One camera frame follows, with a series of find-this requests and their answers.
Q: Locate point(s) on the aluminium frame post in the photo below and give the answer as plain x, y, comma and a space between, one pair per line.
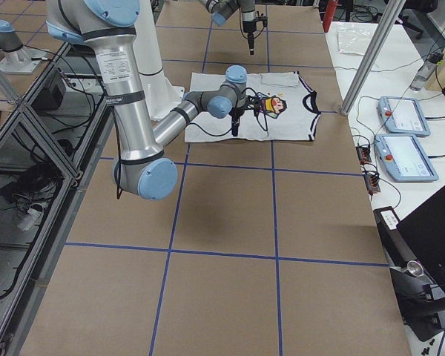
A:
381, 33

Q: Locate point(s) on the blue teach pendant far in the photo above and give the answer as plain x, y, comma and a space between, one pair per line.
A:
402, 116

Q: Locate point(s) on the aluminium frame rail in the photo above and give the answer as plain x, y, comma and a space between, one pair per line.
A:
50, 141

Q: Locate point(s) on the grey t-shirt with cartoon print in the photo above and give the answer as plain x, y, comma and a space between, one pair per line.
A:
289, 112

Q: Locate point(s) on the black monitor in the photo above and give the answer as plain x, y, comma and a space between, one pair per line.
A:
423, 230

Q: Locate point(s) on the blue teach pendant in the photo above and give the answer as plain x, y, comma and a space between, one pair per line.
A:
402, 116
403, 158

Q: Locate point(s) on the orange circuit board near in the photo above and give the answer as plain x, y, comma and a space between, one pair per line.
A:
371, 180

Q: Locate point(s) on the red cylinder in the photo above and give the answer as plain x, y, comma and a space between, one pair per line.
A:
328, 16

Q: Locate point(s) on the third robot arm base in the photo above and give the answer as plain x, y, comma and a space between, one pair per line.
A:
18, 59

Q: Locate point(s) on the clear plastic bag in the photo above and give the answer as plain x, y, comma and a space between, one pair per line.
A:
353, 41

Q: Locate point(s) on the blue teach pendant near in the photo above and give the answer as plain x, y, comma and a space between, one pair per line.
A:
403, 158

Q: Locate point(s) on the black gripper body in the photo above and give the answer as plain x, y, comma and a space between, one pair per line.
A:
236, 114
249, 27

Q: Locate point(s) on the orange circuit board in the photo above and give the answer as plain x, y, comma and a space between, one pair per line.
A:
363, 154
371, 180

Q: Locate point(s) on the orange circuit board far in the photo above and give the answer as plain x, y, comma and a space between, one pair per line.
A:
363, 154

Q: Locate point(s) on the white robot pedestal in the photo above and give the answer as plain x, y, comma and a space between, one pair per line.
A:
160, 95

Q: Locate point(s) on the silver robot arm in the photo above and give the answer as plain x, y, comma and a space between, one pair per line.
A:
222, 11
110, 28

